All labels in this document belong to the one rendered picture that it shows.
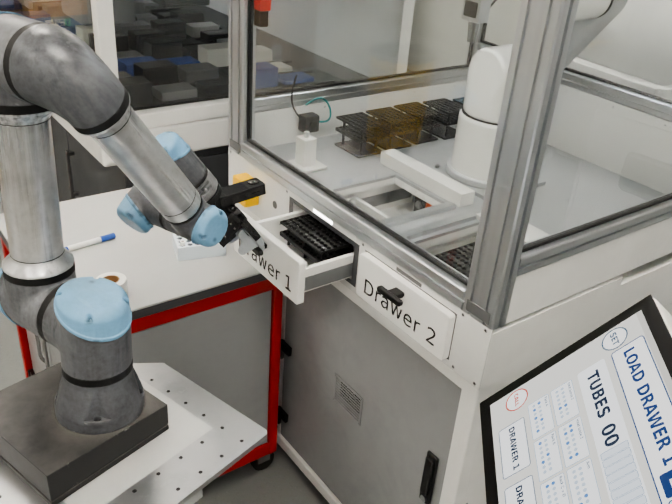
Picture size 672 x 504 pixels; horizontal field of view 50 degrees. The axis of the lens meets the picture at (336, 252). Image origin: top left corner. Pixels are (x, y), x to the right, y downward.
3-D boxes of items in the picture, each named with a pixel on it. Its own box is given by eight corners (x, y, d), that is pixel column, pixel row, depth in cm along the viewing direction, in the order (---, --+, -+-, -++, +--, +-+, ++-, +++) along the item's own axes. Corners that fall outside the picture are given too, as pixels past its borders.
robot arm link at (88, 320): (91, 391, 115) (85, 320, 109) (39, 358, 121) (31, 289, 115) (148, 358, 124) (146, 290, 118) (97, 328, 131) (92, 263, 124)
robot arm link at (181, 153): (133, 157, 139) (159, 125, 142) (167, 192, 147) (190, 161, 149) (158, 163, 134) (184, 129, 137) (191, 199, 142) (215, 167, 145)
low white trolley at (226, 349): (97, 560, 193) (64, 330, 155) (29, 422, 235) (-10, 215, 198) (280, 472, 224) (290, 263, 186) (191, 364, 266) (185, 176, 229)
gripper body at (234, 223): (209, 235, 159) (178, 201, 151) (237, 208, 161) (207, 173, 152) (225, 250, 154) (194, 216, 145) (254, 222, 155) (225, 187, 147)
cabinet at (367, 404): (427, 641, 179) (482, 395, 140) (229, 403, 250) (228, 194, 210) (646, 484, 230) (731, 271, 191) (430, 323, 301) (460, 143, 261)
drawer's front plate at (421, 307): (441, 361, 145) (450, 317, 140) (355, 293, 165) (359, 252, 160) (448, 359, 146) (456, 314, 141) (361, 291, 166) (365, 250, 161)
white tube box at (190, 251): (178, 261, 183) (177, 248, 182) (172, 245, 190) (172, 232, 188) (226, 255, 188) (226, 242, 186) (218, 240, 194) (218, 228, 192)
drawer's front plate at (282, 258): (297, 306, 159) (299, 263, 154) (233, 249, 179) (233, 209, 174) (303, 303, 160) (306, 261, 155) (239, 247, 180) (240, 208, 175)
